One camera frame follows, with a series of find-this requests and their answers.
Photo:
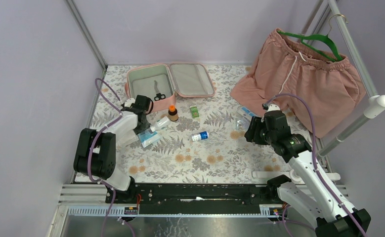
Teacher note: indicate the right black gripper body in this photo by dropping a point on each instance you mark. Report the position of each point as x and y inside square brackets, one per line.
[261, 136]

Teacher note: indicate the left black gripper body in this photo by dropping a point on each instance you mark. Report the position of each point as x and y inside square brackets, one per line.
[143, 101]

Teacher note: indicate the black handled scissors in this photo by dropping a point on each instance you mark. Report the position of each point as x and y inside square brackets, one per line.
[159, 96]

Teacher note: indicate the white bottle green label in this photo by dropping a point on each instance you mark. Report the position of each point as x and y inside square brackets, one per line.
[160, 124]

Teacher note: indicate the pink medicine kit case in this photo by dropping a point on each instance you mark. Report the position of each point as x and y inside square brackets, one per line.
[187, 80]

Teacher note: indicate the brown bottle orange cap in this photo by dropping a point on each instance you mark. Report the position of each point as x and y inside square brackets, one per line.
[173, 113]

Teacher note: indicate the blue white pouch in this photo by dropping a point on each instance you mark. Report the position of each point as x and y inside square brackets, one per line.
[148, 137]

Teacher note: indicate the clear bag teal strip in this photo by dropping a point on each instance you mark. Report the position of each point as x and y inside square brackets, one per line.
[242, 123]

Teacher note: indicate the small green box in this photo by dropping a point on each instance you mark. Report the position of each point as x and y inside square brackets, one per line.
[194, 112]

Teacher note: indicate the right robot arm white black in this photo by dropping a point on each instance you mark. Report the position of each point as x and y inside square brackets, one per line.
[328, 211]

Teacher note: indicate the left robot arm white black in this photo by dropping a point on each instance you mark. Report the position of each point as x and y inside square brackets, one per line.
[96, 150]

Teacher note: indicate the blue white sachet pack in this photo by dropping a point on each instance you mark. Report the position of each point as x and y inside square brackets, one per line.
[246, 113]

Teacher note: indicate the white gauze packet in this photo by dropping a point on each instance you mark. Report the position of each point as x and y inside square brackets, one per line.
[125, 138]

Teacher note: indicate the pink shorts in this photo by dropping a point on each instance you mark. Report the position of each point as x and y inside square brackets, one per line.
[321, 93]

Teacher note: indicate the white bottle blue label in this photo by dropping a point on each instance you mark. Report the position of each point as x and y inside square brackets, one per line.
[199, 136]

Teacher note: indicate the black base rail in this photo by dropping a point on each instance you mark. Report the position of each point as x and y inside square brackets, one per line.
[201, 199]

